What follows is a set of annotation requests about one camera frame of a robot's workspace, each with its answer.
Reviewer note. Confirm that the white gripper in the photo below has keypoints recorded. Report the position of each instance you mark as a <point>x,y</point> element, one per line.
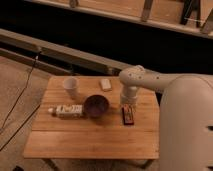
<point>128,95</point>

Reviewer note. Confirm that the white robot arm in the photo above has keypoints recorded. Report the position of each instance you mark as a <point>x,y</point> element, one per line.
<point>186,116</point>

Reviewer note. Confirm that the white sponge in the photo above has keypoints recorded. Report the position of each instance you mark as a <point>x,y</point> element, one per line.
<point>105,85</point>

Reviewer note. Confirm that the purple bowl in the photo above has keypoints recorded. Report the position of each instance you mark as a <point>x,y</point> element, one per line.
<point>95,106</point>

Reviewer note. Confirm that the wooden table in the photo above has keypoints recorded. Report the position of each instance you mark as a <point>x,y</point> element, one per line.
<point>103,138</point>

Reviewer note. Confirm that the white paper cup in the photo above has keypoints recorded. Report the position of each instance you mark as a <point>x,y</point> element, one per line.
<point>70,84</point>

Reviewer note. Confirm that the white plastic bottle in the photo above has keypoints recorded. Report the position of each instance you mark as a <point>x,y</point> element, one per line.
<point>67,111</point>

